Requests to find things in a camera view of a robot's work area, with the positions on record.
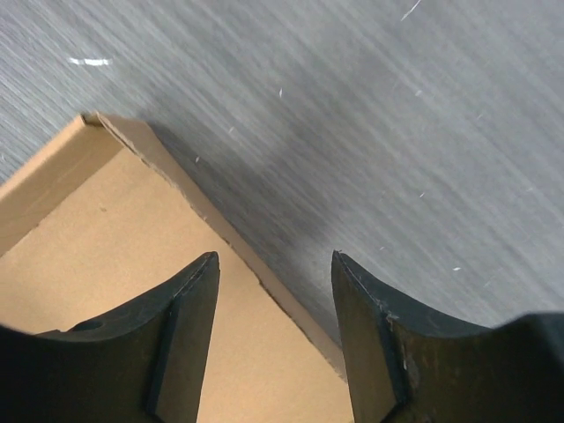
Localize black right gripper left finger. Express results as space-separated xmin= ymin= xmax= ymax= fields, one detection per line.
xmin=1 ymin=252 xmax=219 ymax=422

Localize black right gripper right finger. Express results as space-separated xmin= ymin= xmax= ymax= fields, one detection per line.
xmin=331 ymin=252 xmax=563 ymax=422

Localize brown cardboard box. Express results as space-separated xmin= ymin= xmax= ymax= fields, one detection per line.
xmin=1 ymin=113 xmax=353 ymax=422

